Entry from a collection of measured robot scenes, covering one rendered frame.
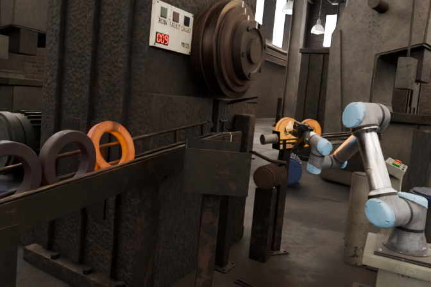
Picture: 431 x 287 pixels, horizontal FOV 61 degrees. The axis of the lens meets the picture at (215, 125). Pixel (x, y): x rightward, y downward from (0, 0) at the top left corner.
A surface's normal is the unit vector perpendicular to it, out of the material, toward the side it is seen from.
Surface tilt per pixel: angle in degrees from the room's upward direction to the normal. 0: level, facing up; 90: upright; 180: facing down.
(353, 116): 84
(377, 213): 98
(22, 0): 91
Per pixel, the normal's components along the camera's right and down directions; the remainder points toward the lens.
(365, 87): -0.70, 0.00
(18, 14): 0.93, 0.14
